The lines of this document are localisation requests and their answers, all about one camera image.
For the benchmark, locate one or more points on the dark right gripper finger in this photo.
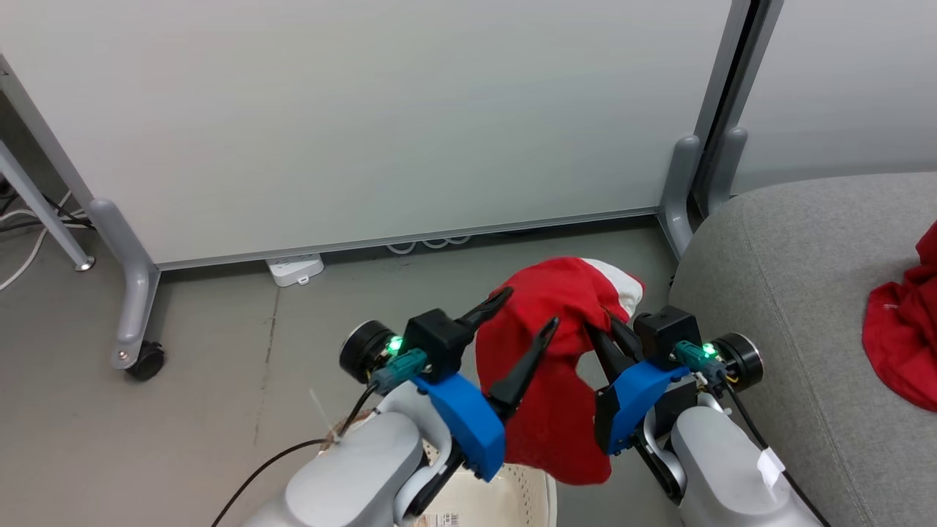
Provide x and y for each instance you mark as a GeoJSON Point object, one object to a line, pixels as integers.
{"type": "Point", "coordinates": [628, 344]}
{"type": "Point", "coordinates": [609, 359]}

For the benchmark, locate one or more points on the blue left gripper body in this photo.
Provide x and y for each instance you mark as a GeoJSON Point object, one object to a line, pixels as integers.
{"type": "Point", "coordinates": [468, 424]}

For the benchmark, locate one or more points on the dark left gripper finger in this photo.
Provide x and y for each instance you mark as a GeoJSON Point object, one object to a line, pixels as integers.
{"type": "Point", "coordinates": [523, 373]}
{"type": "Point", "coordinates": [487, 306]}

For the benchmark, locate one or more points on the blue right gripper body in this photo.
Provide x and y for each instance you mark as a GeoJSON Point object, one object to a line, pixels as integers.
{"type": "Point", "coordinates": [633, 399]}

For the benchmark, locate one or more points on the red and white garment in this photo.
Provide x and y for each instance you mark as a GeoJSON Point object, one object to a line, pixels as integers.
{"type": "Point", "coordinates": [549, 417]}

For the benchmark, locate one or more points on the plain red garment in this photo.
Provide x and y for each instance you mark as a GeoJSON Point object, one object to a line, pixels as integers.
{"type": "Point", "coordinates": [904, 344]}

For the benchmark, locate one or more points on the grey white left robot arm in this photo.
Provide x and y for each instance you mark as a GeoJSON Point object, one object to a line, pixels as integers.
{"type": "Point", "coordinates": [351, 476]}

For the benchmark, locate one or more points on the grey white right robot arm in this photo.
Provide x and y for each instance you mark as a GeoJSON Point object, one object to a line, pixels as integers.
{"type": "Point", "coordinates": [725, 468]}

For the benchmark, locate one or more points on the grey fabric sofa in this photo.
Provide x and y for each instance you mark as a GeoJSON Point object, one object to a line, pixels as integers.
{"type": "Point", "coordinates": [812, 293]}

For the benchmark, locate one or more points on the white pink laundry basket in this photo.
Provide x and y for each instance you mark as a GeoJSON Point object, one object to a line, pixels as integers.
{"type": "Point", "coordinates": [505, 501]}

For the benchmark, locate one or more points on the white power strip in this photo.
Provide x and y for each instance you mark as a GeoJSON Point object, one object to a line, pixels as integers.
{"type": "Point", "coordinates": [295, 268]}

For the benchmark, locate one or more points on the large white partition panel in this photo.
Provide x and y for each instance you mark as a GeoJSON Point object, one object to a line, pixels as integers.
{"type": "Point", "coordinates": [366, 117]}

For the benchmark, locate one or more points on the black caster wheel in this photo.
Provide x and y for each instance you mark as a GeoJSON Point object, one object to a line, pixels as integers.
{"type": "Point", "coordinates": [148, 362]}

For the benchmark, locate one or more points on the narrow white partition panel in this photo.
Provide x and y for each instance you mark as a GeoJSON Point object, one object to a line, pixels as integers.
{"type": "Point", "coordinates": [849, 80]}

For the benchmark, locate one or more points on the grey partition leg with caster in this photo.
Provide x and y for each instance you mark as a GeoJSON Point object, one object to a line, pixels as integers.
{"type": "Point", "coordinates": [135, 293]}

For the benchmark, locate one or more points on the grey metal table leg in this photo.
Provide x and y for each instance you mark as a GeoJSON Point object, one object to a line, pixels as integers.
{"type": "Point", "coordinates": [44, 212]}

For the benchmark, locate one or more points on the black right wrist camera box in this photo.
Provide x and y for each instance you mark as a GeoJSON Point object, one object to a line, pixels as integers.
{"type": "Point", "coordinates": [662, 333]}

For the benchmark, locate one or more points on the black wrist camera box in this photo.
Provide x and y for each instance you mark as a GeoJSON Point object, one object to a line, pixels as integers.
{"type": "Point", "coordinates": [662, 333]}
{"type": "Point", "coordinates": [435, 340]}

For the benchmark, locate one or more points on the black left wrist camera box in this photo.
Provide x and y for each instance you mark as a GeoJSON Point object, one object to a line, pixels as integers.
{"type": "Point", "coordinates": [435, 340]}

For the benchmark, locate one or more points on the teal right camera connector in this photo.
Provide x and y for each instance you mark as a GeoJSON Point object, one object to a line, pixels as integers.
{"type": "Point", "coordinates": [692, 355]}

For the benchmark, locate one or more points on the teal camera connector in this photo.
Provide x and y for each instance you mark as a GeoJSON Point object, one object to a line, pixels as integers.
{"type": "Point", "coordinates": [692, 355]}
{"type": "Point", "coordinates": [399, 368]}

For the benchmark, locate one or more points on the teal left camera connector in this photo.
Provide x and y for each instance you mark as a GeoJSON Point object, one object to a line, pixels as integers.
{"type": "Point", "coordinates": [399, 368]}

